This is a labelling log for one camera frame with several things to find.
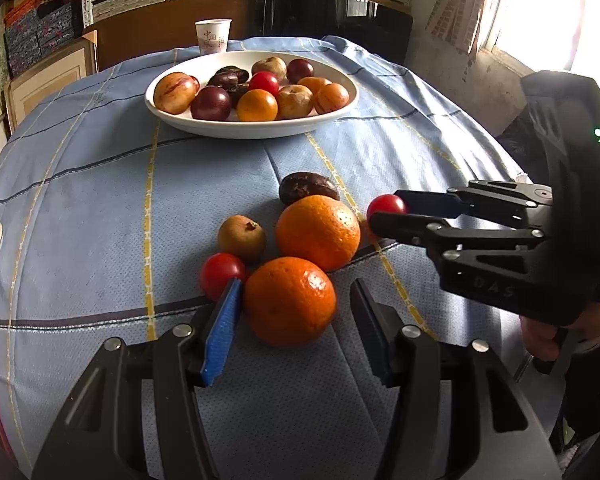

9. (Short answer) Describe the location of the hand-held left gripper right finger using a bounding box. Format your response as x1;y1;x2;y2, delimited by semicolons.
349;277;563;480

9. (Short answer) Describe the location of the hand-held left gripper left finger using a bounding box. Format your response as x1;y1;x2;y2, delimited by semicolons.
32;277;244;480

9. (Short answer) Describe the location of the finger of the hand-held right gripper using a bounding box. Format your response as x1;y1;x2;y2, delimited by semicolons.
369;211;588;326
394;179;556;228

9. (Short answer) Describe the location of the orange striped apple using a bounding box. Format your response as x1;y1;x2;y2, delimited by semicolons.
314;83;350;114

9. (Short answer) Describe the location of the dark purple plum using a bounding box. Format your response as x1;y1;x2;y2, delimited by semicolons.
190;85;232;122
286;58;315;85

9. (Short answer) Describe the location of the small orange mandarin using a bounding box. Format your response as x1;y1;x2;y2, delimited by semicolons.
297;76;333;96
237;89;279;123

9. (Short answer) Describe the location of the white oval bowl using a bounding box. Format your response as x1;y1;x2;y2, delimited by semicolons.
145;50;360;140

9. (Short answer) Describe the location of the yellow streaked pepino melon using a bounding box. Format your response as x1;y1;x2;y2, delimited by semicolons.
153;72;199;115

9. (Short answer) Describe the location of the person's right forearm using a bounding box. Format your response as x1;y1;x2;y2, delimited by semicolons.
550;335;600;466

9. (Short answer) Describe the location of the person's right hand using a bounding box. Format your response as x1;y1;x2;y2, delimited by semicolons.
520;302;600;363

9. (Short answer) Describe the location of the small brown speckled fruit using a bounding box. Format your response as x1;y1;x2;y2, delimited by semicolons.
217;215;267;263

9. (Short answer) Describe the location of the dark purple passion fruit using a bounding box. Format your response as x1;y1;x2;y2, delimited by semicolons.
279;172;341;207

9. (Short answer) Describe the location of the white-framed window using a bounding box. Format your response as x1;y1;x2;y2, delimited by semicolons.
475;0;600;76

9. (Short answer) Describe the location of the black glossy screen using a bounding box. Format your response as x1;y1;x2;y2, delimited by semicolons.
262;0;415;65

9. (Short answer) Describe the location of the white paper cup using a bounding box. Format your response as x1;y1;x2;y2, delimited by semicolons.
195;18;232;55

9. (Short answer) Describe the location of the beige framed panel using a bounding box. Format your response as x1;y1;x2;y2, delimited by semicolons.
5;30;98;133

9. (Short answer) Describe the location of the brown wooden cabinet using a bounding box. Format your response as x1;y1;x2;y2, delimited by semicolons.
82;0;266;71

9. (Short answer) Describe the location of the stack of patterned boxes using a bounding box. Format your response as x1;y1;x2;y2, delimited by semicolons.
2;0;83;78

